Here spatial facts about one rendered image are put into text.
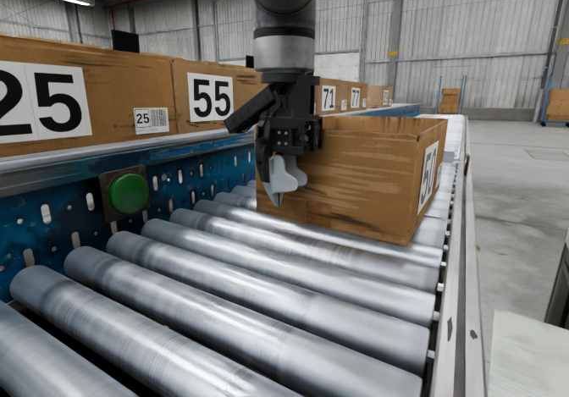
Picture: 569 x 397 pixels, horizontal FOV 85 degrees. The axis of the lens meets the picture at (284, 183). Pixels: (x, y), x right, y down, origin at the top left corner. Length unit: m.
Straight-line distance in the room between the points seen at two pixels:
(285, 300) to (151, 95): 0.49
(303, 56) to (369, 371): 0.38
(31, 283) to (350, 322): 0.39
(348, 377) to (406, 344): 0.07
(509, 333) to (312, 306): 0.19
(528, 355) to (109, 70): 0.68
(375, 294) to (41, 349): 0.34
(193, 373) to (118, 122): 0.48
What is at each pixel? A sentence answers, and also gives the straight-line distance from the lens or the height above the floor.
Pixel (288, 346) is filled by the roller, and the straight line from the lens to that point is 0.33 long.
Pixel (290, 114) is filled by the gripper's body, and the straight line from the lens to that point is 0.48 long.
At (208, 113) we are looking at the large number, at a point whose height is 0.93.
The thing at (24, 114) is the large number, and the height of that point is 0.95.
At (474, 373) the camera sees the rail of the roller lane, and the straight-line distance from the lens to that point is 0.35.
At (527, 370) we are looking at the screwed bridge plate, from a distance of 0.36.
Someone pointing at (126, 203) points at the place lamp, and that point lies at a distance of 0.59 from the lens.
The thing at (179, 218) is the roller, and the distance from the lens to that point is 0.65.
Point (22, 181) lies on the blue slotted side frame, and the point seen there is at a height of 0.86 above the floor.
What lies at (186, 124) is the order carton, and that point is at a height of 0.91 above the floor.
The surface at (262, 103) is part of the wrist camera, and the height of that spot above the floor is 0.96.
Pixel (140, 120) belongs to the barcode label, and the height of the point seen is 0.93.
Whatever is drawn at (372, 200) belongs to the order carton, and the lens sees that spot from 0.51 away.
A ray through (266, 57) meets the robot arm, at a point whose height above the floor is 1.02.
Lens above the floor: 0.97
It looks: 16 degrees down
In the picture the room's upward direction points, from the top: straight up
